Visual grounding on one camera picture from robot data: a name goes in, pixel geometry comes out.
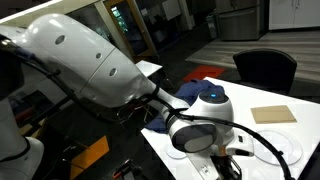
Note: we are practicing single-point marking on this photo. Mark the small clear glass plate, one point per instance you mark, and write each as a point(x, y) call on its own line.
point(293, 146)

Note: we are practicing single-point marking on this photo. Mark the wooden door frame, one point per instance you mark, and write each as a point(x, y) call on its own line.
point(147, 36)

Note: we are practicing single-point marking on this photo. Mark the steel fridge with drawer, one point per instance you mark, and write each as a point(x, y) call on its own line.
point(241, 23)

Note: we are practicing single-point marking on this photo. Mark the grey metal bracket plate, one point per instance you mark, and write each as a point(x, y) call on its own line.
point(201, 168)

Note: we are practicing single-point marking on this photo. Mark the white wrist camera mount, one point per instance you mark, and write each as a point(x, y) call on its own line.
point(241, 146)

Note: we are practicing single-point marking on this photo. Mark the tan square coaster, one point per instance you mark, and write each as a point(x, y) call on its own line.
point(273, 114)

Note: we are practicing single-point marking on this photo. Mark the blue knitted cloth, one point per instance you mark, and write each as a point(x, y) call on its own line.
point(193, 90)

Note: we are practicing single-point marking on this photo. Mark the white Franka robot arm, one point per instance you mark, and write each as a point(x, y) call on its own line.
point(76, 56)

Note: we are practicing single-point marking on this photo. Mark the black chair with wide back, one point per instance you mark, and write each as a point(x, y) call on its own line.
point(266, 70)

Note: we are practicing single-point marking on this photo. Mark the tall white cabinets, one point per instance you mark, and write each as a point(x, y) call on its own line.
point(293, 13)

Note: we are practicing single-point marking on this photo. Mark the white square table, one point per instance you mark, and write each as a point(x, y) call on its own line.
point(148, 68)

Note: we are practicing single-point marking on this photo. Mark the large clear glass plate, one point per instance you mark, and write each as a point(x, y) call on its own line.
point(173, 154)

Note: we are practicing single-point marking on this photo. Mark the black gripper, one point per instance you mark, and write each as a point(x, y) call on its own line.
point(226, 170)

